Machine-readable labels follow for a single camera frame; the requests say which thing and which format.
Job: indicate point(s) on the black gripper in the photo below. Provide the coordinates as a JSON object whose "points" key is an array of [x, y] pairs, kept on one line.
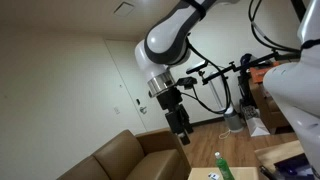
{"points": [[175, 116]]}

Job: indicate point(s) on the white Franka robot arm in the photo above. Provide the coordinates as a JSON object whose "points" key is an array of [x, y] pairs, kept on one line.
{"points": [[166, 36]]}

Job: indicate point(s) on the white paper bag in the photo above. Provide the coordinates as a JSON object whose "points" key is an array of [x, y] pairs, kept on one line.
{"points": [[256, 126]]}

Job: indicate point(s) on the black bag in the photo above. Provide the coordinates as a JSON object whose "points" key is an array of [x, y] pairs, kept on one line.
{"points": [[245, 83]]}

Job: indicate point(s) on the white tower fan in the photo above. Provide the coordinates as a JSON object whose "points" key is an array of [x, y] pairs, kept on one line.
{"points": [[232, 120]]}

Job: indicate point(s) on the brown leather sofa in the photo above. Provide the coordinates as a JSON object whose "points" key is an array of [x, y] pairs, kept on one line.
{"points": [[146, 163]]}

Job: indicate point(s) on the small white card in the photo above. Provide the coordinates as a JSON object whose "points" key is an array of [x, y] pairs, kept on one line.
{"points": [[214, 176]]}

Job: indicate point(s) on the green plastic bottle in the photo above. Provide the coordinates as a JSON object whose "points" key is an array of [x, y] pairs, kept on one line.
{"points": [[224, 168]]}

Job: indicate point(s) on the white door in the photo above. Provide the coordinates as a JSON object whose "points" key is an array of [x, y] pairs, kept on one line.
{"points": [[130, 76]]}

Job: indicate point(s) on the brown wooden cabinet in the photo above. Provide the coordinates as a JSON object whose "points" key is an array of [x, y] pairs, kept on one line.
{"points": [[268, 106]]}

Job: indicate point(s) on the wooden base board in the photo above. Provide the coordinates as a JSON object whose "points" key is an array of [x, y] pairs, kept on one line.
{"points": [[276, 153]]}

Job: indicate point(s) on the orange box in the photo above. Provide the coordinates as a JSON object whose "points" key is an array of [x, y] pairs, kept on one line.
{"points": [[260, 74]]}

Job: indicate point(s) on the grey robot mounting plate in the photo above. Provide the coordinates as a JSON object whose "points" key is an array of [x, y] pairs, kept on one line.
{"points": [[293, 166]]}

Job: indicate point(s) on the square ceiling vent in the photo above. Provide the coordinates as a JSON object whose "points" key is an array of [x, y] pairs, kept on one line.
{"points": [[124, 9]]}

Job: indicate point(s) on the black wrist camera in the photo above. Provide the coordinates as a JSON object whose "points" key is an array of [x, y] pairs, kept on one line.
{"points": [[186, 82]]}

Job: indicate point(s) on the black stereo camera bar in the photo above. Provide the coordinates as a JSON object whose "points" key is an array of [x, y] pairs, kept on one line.
{"points": [[197, 66]]}

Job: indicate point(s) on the white wall light switch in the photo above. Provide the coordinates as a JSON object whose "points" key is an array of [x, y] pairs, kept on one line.
{"points": [[117, 110]]}

